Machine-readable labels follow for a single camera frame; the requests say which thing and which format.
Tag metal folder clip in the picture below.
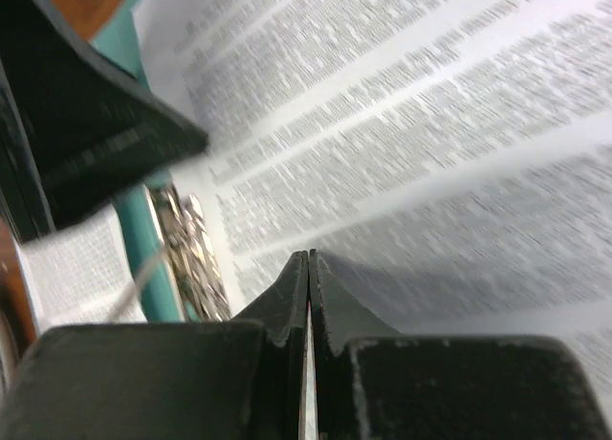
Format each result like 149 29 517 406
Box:
145 184 231 321

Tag printed white paper sheet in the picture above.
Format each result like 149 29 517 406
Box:
16 207 132 335

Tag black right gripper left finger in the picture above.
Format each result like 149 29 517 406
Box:
1 252 309 439

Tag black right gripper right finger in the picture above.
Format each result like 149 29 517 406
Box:
309 252 611 439

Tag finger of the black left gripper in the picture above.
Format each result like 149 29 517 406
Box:
1 0 208 242

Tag teal paper folder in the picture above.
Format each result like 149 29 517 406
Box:
91 0 185 322

